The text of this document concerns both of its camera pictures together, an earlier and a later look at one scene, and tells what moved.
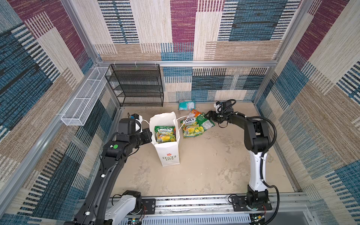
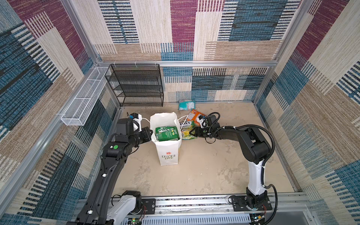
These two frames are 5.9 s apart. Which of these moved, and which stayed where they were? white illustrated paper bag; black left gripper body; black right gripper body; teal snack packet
Moved: black right gripper body
Stayed: white illustrated paper bag; teal snack packet; black left gripper body
